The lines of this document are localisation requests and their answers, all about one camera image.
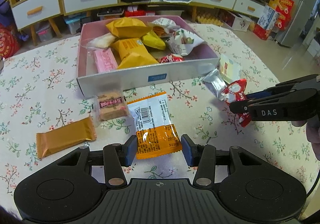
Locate orange white snack packet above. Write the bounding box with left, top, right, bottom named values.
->
left=127, top=92, right=182, bottom=160

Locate beige pastry packet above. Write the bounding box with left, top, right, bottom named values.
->
left=93, top=90, right=130, bottom=122

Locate red white candy packet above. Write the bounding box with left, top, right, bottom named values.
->
left=222, top=79, right=251, bottom=127

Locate pale yellow snack packet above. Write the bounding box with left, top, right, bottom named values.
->
left=218, top=54, right=242, bottom=84

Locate silver foil packet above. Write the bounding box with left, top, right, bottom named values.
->
left=203, top=68, right=227, bottom=100

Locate gold snack bar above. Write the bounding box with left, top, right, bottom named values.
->
left=36, top=117, right=97, bottom=159

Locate person's right hand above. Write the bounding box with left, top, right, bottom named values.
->
left=291, top=121, right=320, bottom=161

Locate pink wafer packet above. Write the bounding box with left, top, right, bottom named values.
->
left=93, top=48, right=118, bottom=73

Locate floral tablecloth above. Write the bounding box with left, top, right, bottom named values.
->
left=0, top=23, right=320, bottom=217

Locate red orange carton stack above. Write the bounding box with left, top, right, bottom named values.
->
left=268, top=0, right=295, bottom=30

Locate pink cardboard box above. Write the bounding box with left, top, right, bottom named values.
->
left=76, top=20, right=219, bottom=98

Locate yellow biscuit bag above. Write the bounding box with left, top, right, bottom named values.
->
left=111, top=38, right=158, bottom=69

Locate white green snack packet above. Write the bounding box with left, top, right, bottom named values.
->
left=166, top=28, right=205, bottom=56

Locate clear white snack packet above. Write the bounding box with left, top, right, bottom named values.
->
left=87, top=33, right=117, bottom=49

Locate small yellow snack packet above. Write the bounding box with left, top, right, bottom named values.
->
left=141, top=30, right=166, bottom=50

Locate large yellow snack bag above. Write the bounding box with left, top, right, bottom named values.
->
left=106, top=17, right=152, bottom=39

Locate red storage box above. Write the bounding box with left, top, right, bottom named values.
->
left=124, top=6, right=156, bottom=17

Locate red gift bag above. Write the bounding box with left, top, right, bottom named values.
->
left=0, top=24, right=21, bottom=59

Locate purple hat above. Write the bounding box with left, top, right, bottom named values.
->
left=0, top=0, right=14, bottom=27

